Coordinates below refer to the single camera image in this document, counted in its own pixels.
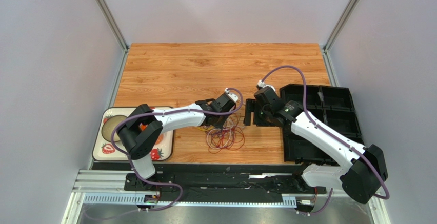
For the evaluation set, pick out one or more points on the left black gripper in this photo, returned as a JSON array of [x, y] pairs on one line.
[[219, 125]]

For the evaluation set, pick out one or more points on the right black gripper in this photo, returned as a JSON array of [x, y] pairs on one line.
[[251, 112]]

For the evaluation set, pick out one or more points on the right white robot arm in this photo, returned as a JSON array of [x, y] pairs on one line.
[[360, 172]]

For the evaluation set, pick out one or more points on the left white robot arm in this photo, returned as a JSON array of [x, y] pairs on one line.
[[139, 132]]

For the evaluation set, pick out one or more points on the strawberry print white tray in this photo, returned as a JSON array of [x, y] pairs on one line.
[[105, 151]]

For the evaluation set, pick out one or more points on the black compartment organizer bin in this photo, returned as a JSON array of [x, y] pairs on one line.
[[334, 107]]

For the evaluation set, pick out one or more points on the cream enamel bowl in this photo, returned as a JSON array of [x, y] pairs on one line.
[[109, 124]]

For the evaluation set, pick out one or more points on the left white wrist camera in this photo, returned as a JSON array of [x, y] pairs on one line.
[[231, 95]]

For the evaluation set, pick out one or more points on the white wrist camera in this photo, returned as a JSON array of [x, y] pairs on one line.
[[231, 95], [261, 84]]

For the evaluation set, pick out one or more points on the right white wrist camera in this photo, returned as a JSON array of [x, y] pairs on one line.
[[261, 84]]

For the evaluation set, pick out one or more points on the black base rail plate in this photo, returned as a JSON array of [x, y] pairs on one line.
[[225, 183]]

